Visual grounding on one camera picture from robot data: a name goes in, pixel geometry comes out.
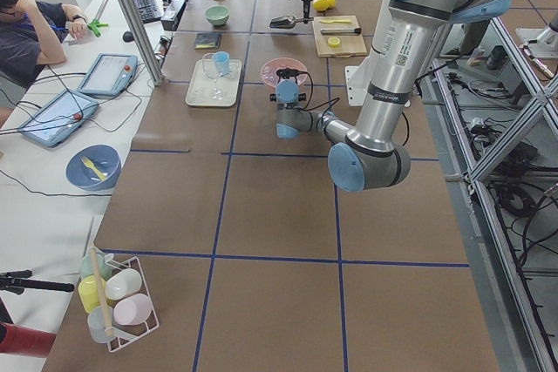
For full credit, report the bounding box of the steel ice scoop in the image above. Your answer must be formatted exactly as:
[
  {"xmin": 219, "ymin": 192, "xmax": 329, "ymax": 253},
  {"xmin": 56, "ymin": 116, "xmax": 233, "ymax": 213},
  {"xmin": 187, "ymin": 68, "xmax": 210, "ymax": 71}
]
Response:
[{"xmin": 269, "ymin": 15, "xmax": 314, "ymax": 30}]

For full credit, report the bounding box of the pink bowl of ice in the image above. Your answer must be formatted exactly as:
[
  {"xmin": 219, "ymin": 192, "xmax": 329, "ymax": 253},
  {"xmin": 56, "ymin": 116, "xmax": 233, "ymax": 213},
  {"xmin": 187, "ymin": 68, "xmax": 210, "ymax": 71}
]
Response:
[{"xmin": 260, "ymin": 57, "xmax": 307, "ymax": 88}]

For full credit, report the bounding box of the light blue plastic cup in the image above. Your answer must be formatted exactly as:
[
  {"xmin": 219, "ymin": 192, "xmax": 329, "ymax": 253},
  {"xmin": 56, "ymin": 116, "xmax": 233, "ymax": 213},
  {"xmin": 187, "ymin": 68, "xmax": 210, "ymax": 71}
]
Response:
[{"xmin": 212, "ymin": 51, "xmax": 230, "ymax": 76}]

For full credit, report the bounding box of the white plastic cup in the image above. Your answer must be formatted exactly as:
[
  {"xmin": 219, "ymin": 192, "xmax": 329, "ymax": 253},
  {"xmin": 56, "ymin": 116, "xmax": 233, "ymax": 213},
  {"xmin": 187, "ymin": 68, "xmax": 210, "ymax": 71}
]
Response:
[{"xmin": 105, "ymin": 268, "xmax": 143, "ymax": 301}]

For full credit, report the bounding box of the pink plastic cup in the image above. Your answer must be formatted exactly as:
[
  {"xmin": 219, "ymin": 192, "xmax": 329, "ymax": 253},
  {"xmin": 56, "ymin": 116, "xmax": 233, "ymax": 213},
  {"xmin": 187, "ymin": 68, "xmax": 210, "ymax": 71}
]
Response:
[{"xmin": 113, "ymin": 294, "xmax": 153, "ymax": 326}]

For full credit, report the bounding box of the yellow plastic cup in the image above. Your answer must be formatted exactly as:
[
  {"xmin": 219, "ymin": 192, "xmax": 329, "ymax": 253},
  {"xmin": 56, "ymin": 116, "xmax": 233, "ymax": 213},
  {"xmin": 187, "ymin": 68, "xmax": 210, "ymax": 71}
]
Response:
[{"xmin": 78, "ymin": 275, "xmax": 100, "ymax": 314}]

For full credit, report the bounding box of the yellow lemon upper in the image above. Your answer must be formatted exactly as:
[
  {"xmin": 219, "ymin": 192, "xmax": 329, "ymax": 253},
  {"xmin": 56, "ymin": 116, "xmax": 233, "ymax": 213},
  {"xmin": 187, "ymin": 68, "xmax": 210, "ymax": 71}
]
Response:
[{"xmin": 312, "ymin": 0, "xmax": 330, "ymax": 12}]

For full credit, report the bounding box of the yellow plastic knife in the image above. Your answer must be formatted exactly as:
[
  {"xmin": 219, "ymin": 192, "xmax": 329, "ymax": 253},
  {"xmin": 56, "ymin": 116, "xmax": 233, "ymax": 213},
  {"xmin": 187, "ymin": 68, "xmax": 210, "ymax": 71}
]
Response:
[{"xmin": 319, "ymin": 19, "xmax": 352, "ymax": 24}]

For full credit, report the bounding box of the wooden cutting board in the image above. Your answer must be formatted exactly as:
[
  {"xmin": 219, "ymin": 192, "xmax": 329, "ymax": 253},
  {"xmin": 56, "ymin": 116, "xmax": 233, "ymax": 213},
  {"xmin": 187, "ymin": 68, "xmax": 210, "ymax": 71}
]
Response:
[{"xmin": 312, "ymin": 16, "xmax": 368, "ymax": 58}]

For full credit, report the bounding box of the halved lemon slice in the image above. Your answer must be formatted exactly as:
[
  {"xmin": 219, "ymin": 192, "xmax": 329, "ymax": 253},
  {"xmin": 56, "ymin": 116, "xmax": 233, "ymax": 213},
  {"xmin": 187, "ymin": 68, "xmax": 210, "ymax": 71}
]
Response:
[{"xmin": 327, "ymin": 37, "xmax": 342, "ymax": 48}]

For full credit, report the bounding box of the cream bear serving tray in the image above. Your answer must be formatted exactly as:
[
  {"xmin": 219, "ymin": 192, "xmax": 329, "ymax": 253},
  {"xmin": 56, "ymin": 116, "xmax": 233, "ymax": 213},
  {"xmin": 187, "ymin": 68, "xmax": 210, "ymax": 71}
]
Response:
[{"xmin": 185, "ymin": 59, "xmax": 242, "ymax": 108}]

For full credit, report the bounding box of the clear wine glass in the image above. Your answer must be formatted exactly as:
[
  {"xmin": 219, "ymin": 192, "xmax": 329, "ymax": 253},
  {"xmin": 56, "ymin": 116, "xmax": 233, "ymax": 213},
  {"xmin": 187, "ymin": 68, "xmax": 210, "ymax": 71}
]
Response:
[{"xmin": 202, "ymin": 53, "xmax": 222, "ymax": 100}]

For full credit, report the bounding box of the green ceramic bowl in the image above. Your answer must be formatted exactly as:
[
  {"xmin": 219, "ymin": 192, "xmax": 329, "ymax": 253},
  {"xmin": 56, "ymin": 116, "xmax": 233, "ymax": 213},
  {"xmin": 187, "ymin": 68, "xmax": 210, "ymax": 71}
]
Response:
[{"xmin": 205, "ymin": 5, "xmax": 230, "ymax": 27}]

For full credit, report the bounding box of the black keyboard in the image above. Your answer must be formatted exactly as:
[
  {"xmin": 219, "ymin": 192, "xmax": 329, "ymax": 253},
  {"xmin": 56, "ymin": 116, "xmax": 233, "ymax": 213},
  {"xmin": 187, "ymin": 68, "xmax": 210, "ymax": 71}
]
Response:
[{"xmin": 133, "ymin": 0, "xmax": 162, "ymax": 24}]

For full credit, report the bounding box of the blue teach pendant far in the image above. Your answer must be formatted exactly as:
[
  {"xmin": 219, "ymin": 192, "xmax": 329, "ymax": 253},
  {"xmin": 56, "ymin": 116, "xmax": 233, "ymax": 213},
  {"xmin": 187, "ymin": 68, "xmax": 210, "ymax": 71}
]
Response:
[{"xmin": 77, "ymin": 53, "xmax": 139, "ymax": 98}]

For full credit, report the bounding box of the blue teach pendant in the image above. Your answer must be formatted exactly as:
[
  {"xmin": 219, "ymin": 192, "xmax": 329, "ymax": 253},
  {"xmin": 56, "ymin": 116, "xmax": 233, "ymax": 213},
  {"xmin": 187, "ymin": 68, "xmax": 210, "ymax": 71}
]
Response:
[
  {"xmin": 17, "ymin": 89, "xmax": 99, "ymax": 147},
  {"xmin": 77, "ymin": 53, "xmax": 139, "ymax": 98}
]

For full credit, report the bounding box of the blue bowl with fork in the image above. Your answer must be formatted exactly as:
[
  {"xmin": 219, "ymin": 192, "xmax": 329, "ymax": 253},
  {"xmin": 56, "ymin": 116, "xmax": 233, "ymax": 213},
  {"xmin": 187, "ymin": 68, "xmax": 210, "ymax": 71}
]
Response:
[{"xmin": 65, "ymin": 145, "xmax": 121, "ymax": 192}]

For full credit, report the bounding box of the blue teach pendant near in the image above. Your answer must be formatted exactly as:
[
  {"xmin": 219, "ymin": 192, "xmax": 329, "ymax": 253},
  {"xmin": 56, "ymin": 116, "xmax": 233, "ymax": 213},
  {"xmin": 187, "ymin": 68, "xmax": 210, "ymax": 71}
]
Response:
[{"xmin": 17, "ymin": 89, "xmax": 99, "ymax": 147}]

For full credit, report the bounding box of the seated person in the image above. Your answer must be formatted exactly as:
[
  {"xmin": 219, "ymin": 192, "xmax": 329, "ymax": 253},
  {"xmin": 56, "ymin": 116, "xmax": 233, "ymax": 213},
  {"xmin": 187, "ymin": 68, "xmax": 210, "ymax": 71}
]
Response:
[{"xmin": 0, "ymin": 0, "xmax": 90, "ymax": 129}]

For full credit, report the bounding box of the red fire extinguisher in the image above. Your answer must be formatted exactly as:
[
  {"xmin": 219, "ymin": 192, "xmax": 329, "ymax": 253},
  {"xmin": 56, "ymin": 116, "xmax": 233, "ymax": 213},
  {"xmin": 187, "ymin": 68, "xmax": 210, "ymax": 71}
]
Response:
[{"xmin": 0, "ymin": 322, "xmax": 57, "ymax": 358}]

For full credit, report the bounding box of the aluminium frame post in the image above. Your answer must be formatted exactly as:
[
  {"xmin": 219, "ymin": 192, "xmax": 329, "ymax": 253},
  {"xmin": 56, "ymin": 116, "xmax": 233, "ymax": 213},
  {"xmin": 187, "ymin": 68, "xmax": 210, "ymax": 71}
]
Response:
[{"xmin": 118, "ymin": 0, "xmax": 164, "ymax": 86}]

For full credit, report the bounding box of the white wire cup rack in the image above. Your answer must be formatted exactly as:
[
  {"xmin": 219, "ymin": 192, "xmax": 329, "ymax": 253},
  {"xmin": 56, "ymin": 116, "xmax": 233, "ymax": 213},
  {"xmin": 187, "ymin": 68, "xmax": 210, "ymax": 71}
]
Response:
[{"xmin": 78, "ymin": 247, "xmax": 160, "ymax": 353}]

